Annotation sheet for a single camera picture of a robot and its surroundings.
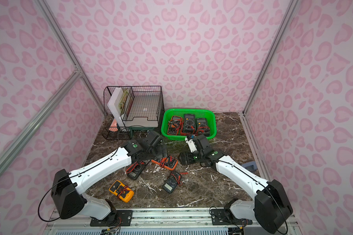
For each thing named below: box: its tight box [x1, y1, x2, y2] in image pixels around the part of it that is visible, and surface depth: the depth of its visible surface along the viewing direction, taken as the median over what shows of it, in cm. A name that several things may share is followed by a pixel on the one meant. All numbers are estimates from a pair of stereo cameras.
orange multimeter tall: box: [167, 115, 183, 136], surface depth 109 cm
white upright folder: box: [107, 87, 126, 127], surface depth 96 cm
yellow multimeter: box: [108, 180, 135, 204], surface depth 80 cm
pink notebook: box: [108, 118, 119, 132], surface depth 106 cm
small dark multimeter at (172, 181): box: [162, 171, 182, 194], surface depth 83 cm
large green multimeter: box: [183, 114, 197, 135], surface depth 103 cm
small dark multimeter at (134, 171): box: [125, 161, 146, 180], surface depth 88 cm
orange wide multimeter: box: [150, 155, 178, 171], surface depth 90 cm
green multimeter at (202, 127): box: [195, 117, 211, 138], surface depth 103 cm
